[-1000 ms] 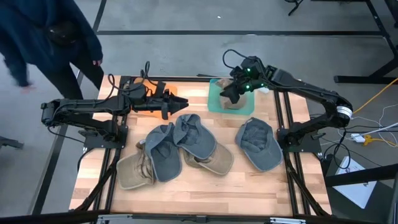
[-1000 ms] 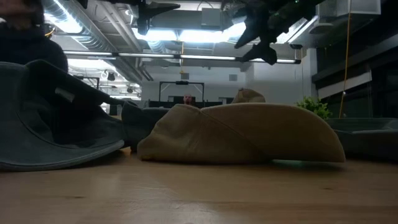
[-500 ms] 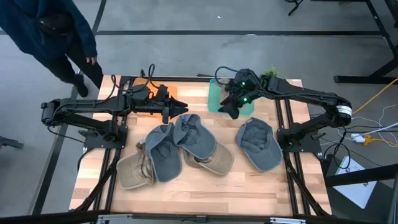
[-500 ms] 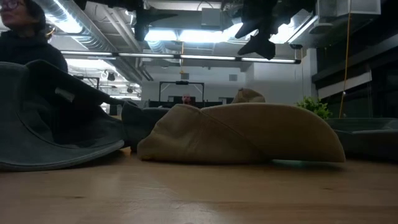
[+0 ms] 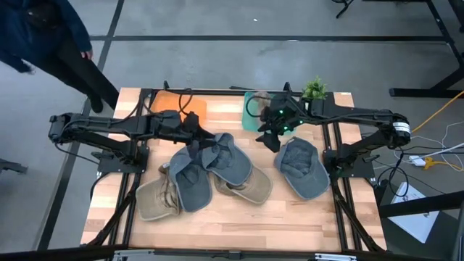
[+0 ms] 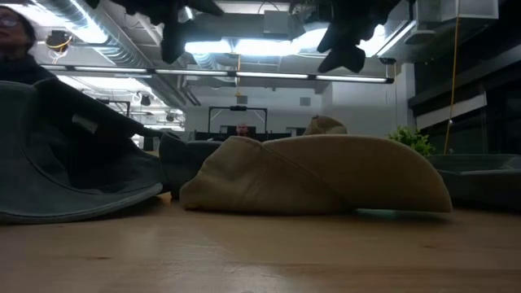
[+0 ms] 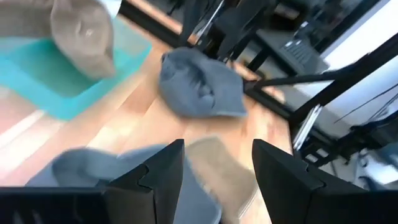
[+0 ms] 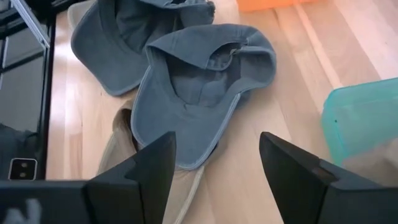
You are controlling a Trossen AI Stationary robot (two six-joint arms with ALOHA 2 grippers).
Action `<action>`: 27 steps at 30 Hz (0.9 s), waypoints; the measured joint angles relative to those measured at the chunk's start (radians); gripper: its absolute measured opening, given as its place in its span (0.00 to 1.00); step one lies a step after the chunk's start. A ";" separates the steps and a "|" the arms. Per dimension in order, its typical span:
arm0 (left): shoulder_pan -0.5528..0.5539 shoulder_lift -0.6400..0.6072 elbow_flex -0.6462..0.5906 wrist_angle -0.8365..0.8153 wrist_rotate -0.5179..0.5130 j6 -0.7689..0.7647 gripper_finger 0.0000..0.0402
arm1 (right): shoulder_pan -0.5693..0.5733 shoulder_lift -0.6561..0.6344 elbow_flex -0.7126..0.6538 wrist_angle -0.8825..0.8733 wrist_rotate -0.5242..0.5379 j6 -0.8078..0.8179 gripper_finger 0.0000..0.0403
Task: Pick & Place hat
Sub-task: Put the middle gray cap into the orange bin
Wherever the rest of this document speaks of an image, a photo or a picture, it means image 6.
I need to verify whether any long ceiling light bar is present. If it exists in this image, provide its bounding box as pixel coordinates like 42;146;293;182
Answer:
39;63;395;85

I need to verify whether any grey ceiling air unit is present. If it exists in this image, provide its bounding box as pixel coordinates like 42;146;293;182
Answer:
263;10;304;37

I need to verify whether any black ceiling cable reel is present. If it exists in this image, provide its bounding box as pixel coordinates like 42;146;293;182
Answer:
44;30;74;54

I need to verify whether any small green potted plant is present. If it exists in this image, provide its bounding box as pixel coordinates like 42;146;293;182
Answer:
386;125;436;158

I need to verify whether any grey baseball cap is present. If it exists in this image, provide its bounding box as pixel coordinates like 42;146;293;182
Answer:
425;153;521;211
0;78;164;225
157;132;224;200

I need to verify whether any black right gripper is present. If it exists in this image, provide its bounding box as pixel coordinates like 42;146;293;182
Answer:
289;0;410;74

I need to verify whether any silver ventilation duct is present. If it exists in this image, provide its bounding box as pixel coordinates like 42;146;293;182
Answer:
38;0;192;109

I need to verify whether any tan baseball cap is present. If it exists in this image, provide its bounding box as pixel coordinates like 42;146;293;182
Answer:
302;115;349;137
178;133;453;216

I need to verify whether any black camera rig frame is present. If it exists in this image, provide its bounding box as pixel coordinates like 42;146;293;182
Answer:
95;98;132;120
207;104;269;138

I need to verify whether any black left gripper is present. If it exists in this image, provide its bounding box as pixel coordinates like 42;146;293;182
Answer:
97;0;224;64

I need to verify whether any black partition screen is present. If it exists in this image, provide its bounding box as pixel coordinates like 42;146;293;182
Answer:
194;129;305;142

